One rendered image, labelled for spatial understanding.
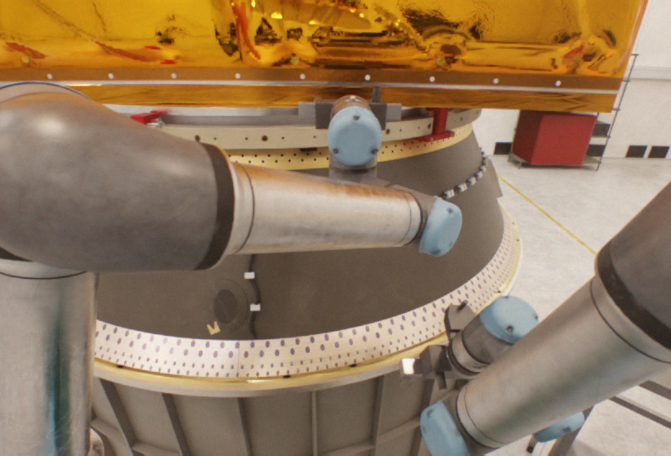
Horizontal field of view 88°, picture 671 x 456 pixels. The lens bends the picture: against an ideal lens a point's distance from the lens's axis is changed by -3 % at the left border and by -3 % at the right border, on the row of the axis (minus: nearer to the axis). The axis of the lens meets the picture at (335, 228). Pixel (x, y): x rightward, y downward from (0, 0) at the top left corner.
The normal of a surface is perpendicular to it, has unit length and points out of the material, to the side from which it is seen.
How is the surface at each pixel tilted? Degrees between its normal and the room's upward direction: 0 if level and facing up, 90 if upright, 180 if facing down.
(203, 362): 43
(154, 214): 78
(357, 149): 90
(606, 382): 105
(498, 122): 90
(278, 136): 90
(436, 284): 62
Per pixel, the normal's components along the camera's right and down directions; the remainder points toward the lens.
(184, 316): -0.07, -0.01
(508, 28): -0.01, 0.47
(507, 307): 0.18, -0.62
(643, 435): 0.01, -0.89
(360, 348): 0.23, -0.35
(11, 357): 0.05, 0.27
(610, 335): -0.90, 0.22
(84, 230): 0.20, 0.52
